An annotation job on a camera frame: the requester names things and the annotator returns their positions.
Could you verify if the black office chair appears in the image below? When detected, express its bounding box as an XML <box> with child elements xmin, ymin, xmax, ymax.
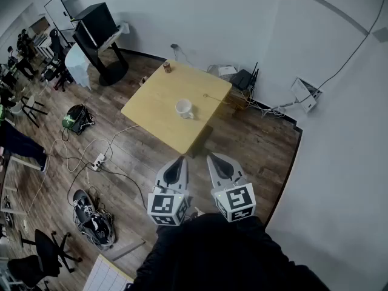
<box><xmin>7</xmin><ymin>229</ymin><xmax>82</xmax><ymax>291</ymax></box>
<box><xmin>42</xmin><ymin>28</ymin><xmax>75</xmax><ymax>92</ymax></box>

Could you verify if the person's black clothed body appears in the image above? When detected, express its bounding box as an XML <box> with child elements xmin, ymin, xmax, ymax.
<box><xmin>181</xmin><ymin>212</ymin><xmax>273</xmax><ymax>291</ymax></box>

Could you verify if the grey wall cable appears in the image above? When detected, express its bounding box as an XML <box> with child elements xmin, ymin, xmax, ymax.
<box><xmin>313</xmin><ymin>0</ymin><xmax>386</xmax><ymax>92</ymax></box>

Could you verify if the white cable bundle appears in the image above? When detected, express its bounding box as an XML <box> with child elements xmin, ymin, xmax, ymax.
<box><xmin>245</xmin><ymin>92</ymin><xmax>296</xmax><ymax>119</ymax></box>

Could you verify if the white round table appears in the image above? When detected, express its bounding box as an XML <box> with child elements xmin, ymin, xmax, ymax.
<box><xmin>65</xmin><ymin>42</ymin><xmax>92</xmax><ymax>90</ymax></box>

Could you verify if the white mug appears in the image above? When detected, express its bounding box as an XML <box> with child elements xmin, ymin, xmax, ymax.
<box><xmin>175</xmin><ymin>98</ymin><xmax>195</xmax><ymax>120</ymax></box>

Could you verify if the pile of gripper gear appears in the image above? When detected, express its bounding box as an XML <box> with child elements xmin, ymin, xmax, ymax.
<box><xmin>72</xmin><ymin>189</ymin><xmax>116</xmax><ymax>251</ymax></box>

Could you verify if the person's left forearm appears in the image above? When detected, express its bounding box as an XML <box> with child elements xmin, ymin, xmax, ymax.
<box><xmin>127</xmin><ymin>219</ymin><xmax>198</xmax><ymax>291</ymax></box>

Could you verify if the brown cardboard box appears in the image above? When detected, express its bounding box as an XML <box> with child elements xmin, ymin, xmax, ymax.
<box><xmin>224</xmin><ymin>88</ymin><xmax>252</xmax><ymax>118</ymax></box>

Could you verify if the green and black backpack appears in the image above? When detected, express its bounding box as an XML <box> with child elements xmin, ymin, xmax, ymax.
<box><xmin>62</xmin><ymin>104</ymin><xmax>95</xmax><ymax>136</ymax></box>

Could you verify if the white chair with black legs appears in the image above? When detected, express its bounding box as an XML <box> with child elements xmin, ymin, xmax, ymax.
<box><xmin>10</xmin><ymin>95</ymin><xmax>49</xmax><ymax>129</ymax></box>

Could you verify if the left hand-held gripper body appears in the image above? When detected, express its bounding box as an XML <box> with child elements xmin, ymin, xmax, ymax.
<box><xmin>147</xmin><ymin>181</ymin><xmax>190</xmax><ymax>226</ymax></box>

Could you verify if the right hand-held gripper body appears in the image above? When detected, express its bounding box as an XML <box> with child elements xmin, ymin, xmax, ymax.
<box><xmin>211</xmin><ymin>177</ymin><xmax>257</xmax><ymax>223</ymax></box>

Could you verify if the white floor cable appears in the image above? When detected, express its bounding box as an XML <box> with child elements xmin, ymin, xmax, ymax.
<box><xmin>25</xmin><ymin>124</ymin><xmax>140</xmax><ymax>215</ymax></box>

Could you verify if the black router with antennas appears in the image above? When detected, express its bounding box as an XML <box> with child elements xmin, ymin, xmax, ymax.
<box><xmin>229</xmin><ymin>61</ymin><xmax>260</xmax><ymax>91</ymax></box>

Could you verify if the yellow-edged grid board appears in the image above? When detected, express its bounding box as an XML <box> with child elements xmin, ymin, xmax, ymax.
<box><xmin>81</xmin><ymin>253</ymin><xmax>134</xmax><ymax>291</ymax></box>

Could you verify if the white router box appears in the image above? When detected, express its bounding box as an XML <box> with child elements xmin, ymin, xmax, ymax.
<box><xmin>218</xmin><ymin>65</ymin><xmax>238</xmax><ymax>79</ymax></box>

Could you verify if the white framed board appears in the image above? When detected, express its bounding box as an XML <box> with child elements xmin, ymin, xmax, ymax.
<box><xmin>44</xmin><ymin>0</ymin><xmax>76</xmax><ymax>32</ymax></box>

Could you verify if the small gold spoon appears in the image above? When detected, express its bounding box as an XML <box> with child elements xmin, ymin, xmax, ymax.
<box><xmin>202</xmin><ymin>93</ymin><xmax>229</xmax><ymax>105</ymax></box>

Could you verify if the white power strip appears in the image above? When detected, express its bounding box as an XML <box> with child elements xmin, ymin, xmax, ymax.
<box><xmin>90</xmin><ymin>152</ymin><xmax>107</xmax><ymax>172</ymax></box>

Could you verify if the black floor cable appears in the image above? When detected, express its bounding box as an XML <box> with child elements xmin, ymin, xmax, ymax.
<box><xmin>67</xmin><ymin>161</ymin><xmax>148</xmax><ymax>215</ymax></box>

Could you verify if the white open wall panel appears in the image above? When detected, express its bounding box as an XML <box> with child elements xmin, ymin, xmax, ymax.
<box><xmin>290</xmin><ymin>76</ymin><xmax>323</xmax><ymax>114</ymax></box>

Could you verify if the person's right forearm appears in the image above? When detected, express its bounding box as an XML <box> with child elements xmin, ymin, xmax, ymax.
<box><xmin>236</xmin><ymin>215</ymin><xmax>331</xmax><ymax>291</ymax></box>

